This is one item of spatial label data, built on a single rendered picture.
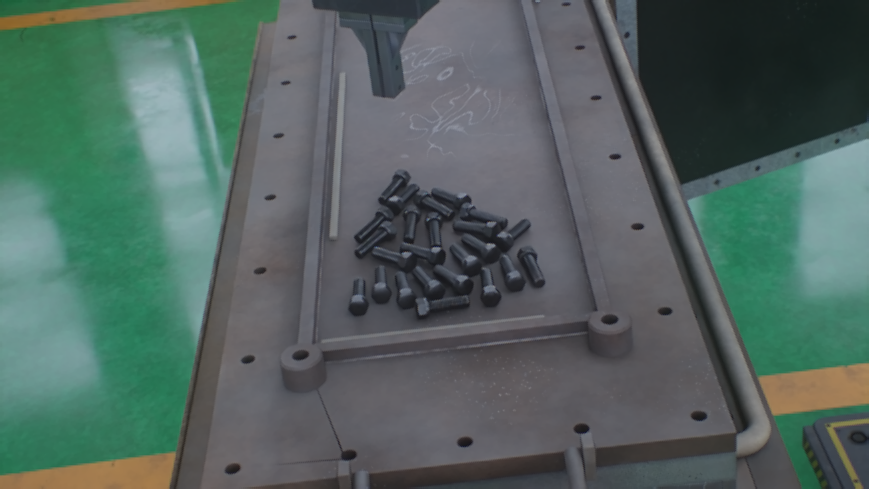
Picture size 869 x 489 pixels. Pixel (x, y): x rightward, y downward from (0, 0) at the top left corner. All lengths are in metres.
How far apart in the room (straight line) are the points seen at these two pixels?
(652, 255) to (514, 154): 0.27
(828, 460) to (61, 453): 1.87
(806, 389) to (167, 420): 1.61
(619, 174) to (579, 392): 0.38
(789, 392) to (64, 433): 1.83
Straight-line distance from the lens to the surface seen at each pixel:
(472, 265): 1.31
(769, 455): 1.30
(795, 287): 3.66
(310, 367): 1.19
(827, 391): 3.32
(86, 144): 4.93
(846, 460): 2.66
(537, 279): 1.29
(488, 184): 1.47
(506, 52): 1.78
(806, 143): 2.89
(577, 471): 1.08
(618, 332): 1.18
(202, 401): 1.44
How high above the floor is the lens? 2.10
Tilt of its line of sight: 32 degrees down
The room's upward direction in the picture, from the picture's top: 7 degrees counter-clockwise
